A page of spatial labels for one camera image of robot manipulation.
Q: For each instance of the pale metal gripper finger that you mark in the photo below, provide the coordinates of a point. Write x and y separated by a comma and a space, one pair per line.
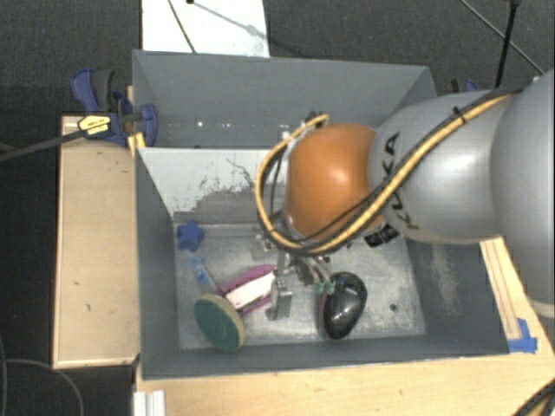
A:
286, 305
273, 306

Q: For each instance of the black computer mouse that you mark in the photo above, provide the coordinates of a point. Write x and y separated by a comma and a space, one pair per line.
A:
344, 307

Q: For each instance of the green and yellow round sponge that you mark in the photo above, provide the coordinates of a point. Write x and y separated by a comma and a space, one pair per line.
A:
217, 324

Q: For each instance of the clear and blue plastic tube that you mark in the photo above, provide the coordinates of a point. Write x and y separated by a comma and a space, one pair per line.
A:
203, 272

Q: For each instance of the blue star-shaped toy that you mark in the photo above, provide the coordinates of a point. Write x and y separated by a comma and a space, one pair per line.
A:
190, 235

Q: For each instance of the grey metal bin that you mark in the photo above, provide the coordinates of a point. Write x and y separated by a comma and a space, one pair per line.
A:
225, 98

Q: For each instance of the pale wood board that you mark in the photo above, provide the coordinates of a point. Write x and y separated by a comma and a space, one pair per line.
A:
97, 249

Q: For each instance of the black cylinder on white bracket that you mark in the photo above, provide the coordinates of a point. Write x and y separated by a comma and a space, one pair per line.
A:
380, 237

